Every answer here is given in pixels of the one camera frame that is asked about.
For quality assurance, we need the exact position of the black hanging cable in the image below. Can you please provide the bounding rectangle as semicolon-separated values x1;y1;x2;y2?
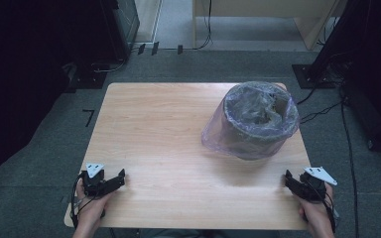
196;0;213;51

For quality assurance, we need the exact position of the black angled floor tape mark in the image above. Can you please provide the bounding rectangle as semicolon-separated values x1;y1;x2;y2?
81;108;95;128

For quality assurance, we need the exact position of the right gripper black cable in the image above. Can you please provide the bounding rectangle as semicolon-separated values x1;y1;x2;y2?
320;189;341;234

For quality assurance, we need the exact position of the grey trash bin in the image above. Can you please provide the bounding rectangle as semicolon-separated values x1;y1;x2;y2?
221;82;296;161

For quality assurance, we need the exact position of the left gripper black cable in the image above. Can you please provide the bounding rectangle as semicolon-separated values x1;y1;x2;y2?
69;177;95;230

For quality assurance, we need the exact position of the thin grey floor cable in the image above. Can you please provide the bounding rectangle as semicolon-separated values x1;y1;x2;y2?
90;58;128;74

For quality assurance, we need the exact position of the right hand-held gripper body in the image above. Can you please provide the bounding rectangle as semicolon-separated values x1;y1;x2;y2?
297;166;338;202

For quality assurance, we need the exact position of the person's right hand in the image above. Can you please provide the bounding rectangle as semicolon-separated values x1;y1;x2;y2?
298;181;337;238

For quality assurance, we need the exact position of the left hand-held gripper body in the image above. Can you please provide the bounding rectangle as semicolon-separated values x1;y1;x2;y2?
78;162;108;198

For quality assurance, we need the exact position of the bin with plastic bag liner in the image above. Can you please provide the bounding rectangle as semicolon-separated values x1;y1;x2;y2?
200;80;301;162

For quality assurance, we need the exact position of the long black floor cable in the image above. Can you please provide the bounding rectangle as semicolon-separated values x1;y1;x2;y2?
338;86;360;238

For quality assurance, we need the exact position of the dark cabinet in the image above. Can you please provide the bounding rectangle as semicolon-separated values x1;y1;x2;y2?
99;0;141;62

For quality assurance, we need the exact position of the light wooden desk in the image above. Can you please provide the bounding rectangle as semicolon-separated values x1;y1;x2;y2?
191;0;349;52

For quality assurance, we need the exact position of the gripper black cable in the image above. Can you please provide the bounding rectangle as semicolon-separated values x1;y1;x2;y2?
320;189;341;234
69;177;95;230

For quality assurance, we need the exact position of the person's left hand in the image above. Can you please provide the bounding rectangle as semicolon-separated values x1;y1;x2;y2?
74;186;114;232

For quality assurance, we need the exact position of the black stand base plate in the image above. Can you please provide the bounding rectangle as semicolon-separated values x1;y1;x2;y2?
291;63;337;90
66;67;109;94

